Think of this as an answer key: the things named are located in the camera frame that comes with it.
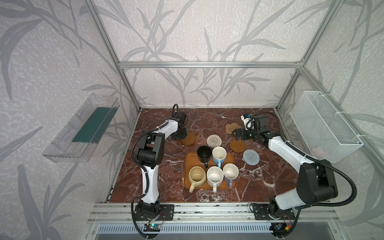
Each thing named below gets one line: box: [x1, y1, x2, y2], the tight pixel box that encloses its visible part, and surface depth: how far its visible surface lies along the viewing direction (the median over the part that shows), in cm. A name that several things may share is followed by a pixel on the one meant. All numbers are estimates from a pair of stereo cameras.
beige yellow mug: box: [188, 166, 207, 193], surface depth 79 cm
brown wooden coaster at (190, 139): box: [181, 131, 197, 146], surface depth 104 cm
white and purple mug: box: [222, 163, 239, 189], surface depth 82 cm
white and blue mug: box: [212, 146, 227, 168], surface depth 87 cm
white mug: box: [206, 166, 224, 193], surface depth 80 cm
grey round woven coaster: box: [243, 149, 260, 166], surface depth 95 cm
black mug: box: [197, 145, 212, 169], surface depth 89 cm
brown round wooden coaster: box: [229, 139, 247, 153], surface depth 101 cm
